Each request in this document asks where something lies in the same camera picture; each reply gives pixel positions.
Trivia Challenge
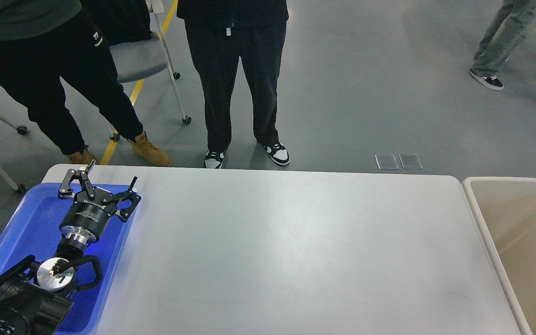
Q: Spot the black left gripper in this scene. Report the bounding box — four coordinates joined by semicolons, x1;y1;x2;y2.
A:
58;160;142;245

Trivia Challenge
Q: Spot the clear floor plate left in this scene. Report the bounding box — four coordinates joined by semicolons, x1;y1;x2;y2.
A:
375;154;399;170

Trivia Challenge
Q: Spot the clear floor plate right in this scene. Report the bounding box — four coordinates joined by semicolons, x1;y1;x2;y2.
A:
399;154;423;170

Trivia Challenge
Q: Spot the black jacket on chair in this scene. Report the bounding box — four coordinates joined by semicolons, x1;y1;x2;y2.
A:
81;0;152;46

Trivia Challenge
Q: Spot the person in blue jeans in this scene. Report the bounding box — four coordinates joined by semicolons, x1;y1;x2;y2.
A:
469;0;536;91

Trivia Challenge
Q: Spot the person with tan boots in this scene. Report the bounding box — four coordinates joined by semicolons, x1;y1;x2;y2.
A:
0;0;172;167

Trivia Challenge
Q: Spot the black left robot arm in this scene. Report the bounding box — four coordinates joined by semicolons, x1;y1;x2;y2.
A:
0;163;141;335

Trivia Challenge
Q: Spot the beige plastic bin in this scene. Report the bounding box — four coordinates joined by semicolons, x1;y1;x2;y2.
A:
462;177;536;335

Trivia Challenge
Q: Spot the person in black trousers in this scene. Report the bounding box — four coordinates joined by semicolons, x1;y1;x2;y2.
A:
176;0;290;169

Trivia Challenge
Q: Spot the grey office chair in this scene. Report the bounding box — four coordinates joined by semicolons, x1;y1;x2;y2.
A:
110;0;191;125

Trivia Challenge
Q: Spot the clear floor plate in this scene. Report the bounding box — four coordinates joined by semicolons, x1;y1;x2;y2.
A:
375;154;399;170
399;154;423;170

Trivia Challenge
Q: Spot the blue plastic tray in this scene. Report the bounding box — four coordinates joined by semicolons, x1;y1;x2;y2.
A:
0;183;134;335

